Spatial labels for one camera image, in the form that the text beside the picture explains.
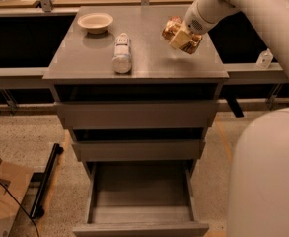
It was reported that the grey metal rail shelf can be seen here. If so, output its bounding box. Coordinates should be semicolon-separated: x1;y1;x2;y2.
0;63;289;90

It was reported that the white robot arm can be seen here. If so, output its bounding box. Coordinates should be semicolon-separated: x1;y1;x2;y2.
171;0;289;237

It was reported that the orange soda can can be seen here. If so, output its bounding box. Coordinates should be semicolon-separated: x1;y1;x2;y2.
162;16;202;54

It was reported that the grey open bottom drawer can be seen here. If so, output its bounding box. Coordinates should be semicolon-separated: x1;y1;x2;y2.
73;161;209;237

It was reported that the brown cardboard box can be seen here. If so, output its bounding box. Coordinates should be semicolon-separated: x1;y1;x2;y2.
0;158;34;237

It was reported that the grey middle drawer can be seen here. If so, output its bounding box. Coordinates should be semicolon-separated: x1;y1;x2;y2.
72;139;205;162

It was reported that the beige paper bowl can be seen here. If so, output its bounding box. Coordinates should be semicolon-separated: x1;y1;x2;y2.
78;13;113;35

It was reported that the grey drawer cabinet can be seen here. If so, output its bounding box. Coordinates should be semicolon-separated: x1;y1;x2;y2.
43;5;230;170

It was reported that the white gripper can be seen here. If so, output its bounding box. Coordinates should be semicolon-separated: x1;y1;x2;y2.
169;0;216;49

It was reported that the grey top drawer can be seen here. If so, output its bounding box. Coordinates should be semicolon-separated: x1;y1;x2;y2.
55;101;218;129

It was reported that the clear sanitizer pump bottle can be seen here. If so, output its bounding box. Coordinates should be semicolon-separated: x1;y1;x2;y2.
255;48;273;69

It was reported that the black cable on box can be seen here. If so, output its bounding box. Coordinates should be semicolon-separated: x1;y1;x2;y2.
0;171;41;237

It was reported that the white plastic bottle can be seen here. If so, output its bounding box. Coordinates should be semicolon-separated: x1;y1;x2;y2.
112;33;132;74

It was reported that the black bar stand left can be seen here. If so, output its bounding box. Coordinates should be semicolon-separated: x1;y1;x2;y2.
30;143;63;219

